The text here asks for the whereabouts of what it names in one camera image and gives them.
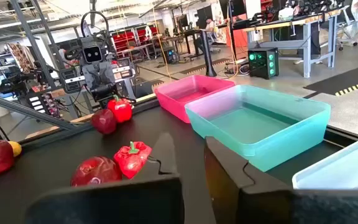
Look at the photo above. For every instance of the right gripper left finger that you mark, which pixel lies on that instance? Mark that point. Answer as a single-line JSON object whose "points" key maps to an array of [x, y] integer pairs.
{"points": [[110, 202]]}

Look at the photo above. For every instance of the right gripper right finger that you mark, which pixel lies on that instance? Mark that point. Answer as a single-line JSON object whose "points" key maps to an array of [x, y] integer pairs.
{"points": [[259, 202]]}

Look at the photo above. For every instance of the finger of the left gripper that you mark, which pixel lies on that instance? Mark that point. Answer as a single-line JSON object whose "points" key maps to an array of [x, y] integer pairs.
{"points": [[97, 93], [110, 91]]}

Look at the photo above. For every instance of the red bell pepper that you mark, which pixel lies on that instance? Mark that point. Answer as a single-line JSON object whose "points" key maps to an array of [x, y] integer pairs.
{"points": [[121, 110], [130, 163]]}

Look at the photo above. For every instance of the yellow lemon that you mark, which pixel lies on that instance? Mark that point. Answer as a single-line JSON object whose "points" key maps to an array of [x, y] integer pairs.
{"points": [[16, 148]]}

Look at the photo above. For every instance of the red storage shelving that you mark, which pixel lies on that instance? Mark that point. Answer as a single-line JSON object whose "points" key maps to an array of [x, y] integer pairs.
{"points": [[126, 40]]}

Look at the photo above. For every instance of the teal plastic basket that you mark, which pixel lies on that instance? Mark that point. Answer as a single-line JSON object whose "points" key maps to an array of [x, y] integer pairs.
{"points": [[259, 149]]}

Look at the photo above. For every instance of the pink plastic basket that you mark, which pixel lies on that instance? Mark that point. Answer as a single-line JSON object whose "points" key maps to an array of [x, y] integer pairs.
{"points": [[172, 105]]}

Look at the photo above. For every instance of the brown patterned cloth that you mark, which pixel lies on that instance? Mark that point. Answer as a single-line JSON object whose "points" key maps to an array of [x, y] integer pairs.
{"points": [[20, 57]]}

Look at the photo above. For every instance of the white plastic basket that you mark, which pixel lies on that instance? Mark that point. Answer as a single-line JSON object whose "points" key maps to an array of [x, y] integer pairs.
{"points": [[337, 169]]}

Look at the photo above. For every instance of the person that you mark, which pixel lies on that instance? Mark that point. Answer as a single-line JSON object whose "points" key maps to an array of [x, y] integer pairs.
{"points": [[210, 26]]}

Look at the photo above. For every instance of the black computer tower green lights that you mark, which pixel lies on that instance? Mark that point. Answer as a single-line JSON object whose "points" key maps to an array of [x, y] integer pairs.
{"points": [[263, 65]]}

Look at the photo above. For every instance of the hazard striped floor mat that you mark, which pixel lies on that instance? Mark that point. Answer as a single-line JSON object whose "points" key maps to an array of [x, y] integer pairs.
{"points": [[337, 81]]}

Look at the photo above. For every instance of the grey workbench wooden top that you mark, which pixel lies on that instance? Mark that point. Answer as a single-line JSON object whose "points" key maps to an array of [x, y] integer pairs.
{"points": [[306, 49]]}

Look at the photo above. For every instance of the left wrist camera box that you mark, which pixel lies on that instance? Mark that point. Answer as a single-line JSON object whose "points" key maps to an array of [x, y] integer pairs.
{"points": [[92, 54]]}

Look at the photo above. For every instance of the black pedestal stand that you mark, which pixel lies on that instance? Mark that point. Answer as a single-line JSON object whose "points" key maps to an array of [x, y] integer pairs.
{"points": [[208, 53]]}

